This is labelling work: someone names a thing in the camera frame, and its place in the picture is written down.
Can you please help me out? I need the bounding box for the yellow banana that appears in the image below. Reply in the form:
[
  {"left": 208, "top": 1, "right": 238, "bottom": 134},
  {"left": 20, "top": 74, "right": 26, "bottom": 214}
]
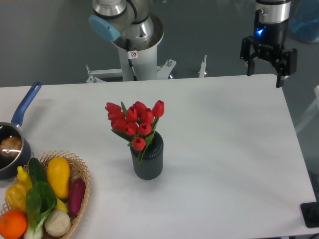
[{"left": 55, "top": 198, "right": 68, "bottom": 213}]

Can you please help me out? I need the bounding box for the blue handled saucepan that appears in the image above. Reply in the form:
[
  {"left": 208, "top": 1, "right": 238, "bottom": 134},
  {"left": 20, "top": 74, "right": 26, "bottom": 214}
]
[{"left": 0, "top": 82, "right": 42, "bottom": 180}]

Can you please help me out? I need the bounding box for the red tulip bouquet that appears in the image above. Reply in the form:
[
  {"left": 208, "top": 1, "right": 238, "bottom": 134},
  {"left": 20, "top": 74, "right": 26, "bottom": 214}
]
[{"left": 105, "top": 100, "right": 165, "bottom": 163}]

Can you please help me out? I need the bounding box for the black device at edge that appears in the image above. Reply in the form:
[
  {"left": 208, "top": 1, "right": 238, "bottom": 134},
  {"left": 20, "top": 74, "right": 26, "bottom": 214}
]
[{"left": 300, "top": 202, "right": 319, "bottom": 228}]

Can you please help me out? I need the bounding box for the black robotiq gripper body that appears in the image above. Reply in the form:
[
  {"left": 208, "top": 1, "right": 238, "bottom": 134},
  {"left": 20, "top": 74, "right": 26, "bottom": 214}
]
[{"left": 252, "top": 21, "right": 288, "bottom": 61}]

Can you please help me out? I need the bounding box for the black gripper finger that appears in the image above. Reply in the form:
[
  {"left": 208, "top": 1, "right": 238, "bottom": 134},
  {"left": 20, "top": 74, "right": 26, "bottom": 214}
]
[
  {"left": 272, "top": 48, "right": 298, "bottom": 88},
  {"left": 240, "top": 35, "right": 259, "bottom": 76}
]

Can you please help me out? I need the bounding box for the dark green cucumber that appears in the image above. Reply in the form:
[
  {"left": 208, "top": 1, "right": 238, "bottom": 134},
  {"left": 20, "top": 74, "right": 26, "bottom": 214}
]
[{"left": 28, "top": 157, "right": 48, "bottom": 185}]

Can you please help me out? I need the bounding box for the yellow squash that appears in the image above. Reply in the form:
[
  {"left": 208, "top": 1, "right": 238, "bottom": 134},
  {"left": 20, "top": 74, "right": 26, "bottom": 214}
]
[{"left": 47, "top": 157, "right": 70, "bottom": 200}]

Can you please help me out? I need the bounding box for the orange fruit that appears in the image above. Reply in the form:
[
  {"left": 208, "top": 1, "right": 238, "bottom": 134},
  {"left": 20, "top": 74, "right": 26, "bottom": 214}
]
[{"left": 0, "top": 210, "right": 27, "bottom": 239}]

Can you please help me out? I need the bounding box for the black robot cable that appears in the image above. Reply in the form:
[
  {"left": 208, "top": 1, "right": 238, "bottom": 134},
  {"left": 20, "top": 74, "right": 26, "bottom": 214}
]
[{"left": 125, "top": 38, "right": 138, "bottom": 81}]

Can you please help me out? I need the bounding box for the dark grey ribbed vase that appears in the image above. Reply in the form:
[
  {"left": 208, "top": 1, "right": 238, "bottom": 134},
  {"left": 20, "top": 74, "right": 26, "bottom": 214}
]
[{"left": 130, "top": 131, "right": 164, "bottom": 180}]

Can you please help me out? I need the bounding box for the yellow bell pepper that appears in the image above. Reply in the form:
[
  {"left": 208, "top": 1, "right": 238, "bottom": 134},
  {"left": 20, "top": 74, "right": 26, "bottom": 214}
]
[{"left": 5, "top": 183, "right": 27, "bottom": 213}]

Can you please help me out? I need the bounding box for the green bok choy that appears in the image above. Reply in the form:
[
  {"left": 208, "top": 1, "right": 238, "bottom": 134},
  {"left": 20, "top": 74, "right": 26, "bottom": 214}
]
[{"left": 23, "top": 181, "right": 56, "bottom": 239}]

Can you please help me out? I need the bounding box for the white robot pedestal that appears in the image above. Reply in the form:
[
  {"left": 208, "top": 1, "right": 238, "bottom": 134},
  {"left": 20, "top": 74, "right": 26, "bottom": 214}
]
[{"left": 86, "top": 13, "right": 177, "bottom": 83}]

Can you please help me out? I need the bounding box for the purple eggplant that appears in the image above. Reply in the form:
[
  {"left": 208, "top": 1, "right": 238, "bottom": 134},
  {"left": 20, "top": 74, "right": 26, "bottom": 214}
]
[{"left": 67, "top": 178, "right": 86, "bottom": 216}]

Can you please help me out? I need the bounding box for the small yellow gourd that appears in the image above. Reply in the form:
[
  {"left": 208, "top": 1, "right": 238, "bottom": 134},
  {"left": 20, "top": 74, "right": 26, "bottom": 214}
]
[{"left": 17, "top": 166, "right": 32, "bottom": 191}]

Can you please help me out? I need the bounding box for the blue transparent container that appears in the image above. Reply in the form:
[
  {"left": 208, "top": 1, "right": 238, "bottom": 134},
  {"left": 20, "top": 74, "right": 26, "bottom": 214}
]
[{"left": 290, "top": 0, "right": 319, "bottom": 43}]

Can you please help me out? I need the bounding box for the woven wicker basket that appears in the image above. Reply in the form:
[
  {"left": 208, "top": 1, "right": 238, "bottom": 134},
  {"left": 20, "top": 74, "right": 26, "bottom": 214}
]
[{"left": 0, "top": 150, "right": 90, "bottom": 239}]

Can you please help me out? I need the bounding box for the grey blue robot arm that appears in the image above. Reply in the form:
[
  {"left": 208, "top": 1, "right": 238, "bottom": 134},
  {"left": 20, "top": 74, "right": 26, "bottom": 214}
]
[{"left": 89, "top": 0, "right": 298, "bottom": 88}]

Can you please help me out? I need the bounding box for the brown bread roll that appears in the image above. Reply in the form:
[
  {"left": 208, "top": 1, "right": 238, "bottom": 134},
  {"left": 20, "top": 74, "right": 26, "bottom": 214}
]
[{"left": 0, "top": 136, "right": 22, "bottom": 158}]

